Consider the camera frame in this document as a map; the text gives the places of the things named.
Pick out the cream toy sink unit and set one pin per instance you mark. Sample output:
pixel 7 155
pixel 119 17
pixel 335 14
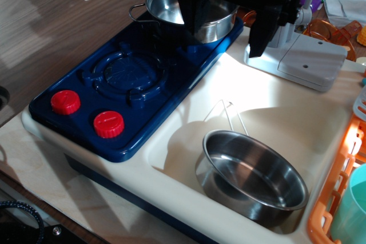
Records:
pixel 306 127

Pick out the blue toy stove top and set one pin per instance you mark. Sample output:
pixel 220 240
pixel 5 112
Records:
pixel 138 75

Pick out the right red stove knob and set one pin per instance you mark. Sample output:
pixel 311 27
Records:
pixel 108 124

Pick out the red stove knob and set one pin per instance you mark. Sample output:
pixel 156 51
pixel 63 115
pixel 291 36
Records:
pixel 65 102
pixel 108 124

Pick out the left red stove knob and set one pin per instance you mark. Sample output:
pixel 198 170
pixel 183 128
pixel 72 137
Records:
pixel 65 102

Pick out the purple toy piece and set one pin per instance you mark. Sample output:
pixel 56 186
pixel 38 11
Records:
pixel 312 5

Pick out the grey toy faucet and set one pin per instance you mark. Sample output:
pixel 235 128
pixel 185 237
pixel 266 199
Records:
pixel 300 58

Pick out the orange transparent plastic lid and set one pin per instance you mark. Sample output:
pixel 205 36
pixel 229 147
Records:
pixel 326 31

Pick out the clear plastic bag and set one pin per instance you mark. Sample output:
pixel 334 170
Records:
pixel 343 12

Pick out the yellow toy corn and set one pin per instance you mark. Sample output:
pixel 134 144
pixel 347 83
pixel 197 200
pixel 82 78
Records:
pixel 361 38

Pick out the grey white plastic basket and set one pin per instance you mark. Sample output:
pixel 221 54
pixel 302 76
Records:
pixel 359 108

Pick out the orange dish rack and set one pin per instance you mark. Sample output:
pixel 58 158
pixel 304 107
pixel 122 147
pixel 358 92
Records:
pixel 350 155

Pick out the teal plastic cup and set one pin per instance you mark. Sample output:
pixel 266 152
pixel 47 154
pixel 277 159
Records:
pixel 348 225

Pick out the steel pot with handle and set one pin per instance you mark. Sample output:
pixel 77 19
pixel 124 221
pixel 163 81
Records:
pixel 165 20

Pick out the steel pan with wire handle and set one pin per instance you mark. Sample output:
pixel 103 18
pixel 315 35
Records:
pixel 250 178

